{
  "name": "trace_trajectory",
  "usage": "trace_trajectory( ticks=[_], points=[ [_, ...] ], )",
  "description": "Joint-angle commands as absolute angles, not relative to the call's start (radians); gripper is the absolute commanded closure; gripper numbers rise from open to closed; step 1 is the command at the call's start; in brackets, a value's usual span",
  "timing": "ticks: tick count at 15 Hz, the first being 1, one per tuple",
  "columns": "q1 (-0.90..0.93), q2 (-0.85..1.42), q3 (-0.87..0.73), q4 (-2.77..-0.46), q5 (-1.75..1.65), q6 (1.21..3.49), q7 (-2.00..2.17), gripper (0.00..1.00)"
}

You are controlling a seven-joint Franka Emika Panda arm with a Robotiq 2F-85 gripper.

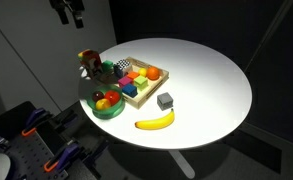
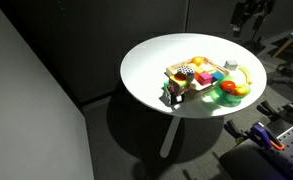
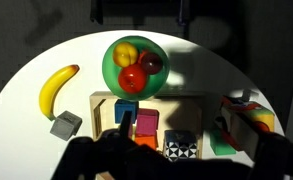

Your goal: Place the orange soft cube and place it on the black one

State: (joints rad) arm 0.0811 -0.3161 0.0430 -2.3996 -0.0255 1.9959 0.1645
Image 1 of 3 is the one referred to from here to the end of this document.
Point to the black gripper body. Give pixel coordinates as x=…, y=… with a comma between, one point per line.
x=66, y=4

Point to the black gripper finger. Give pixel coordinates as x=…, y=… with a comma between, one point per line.
x=64, y=17
x=78, y=20

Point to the black white dotted soft cube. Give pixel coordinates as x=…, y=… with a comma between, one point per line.
x=121, y=67

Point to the pink wooden cube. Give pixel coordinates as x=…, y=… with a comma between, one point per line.
x=124, y=81

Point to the blue wooden cube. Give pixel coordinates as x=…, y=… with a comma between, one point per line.
x=129, y=90

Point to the lime green wooden cube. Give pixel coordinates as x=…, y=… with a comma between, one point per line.
x=141, y=82

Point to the grey cube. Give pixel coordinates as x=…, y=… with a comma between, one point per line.
x=165, y=101

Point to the small orange wooden block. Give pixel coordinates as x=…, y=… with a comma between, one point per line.
x=133, y=75

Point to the dark plum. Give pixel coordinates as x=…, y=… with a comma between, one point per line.
x=97, y=96

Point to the small yellow lemon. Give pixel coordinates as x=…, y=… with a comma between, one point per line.
x=142, y=71

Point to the red apple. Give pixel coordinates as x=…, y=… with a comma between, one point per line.
x=112, y=97

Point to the yellow round fruit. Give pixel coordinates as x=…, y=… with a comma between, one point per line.
x=102, y=104

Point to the orange fruit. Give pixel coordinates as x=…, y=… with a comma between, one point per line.
x=153, y=72

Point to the green plastic bowl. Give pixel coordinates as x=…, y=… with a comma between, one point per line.
x=107, y=111

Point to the black clamp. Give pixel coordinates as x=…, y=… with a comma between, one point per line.
x=96, y=153
x=66, y=119

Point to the wooden tray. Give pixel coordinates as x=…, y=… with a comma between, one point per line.
x=146, y=96

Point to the purple clamp with orange tips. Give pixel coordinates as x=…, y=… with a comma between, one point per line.
x=35, y=120
x=62, y=156

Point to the yellow banana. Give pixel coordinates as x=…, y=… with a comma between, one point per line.
x=156, y=122

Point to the black perforated mounting board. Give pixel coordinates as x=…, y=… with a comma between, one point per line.
x=29, y=156

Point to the white table leg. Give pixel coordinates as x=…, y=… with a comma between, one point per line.
x=182, y=164

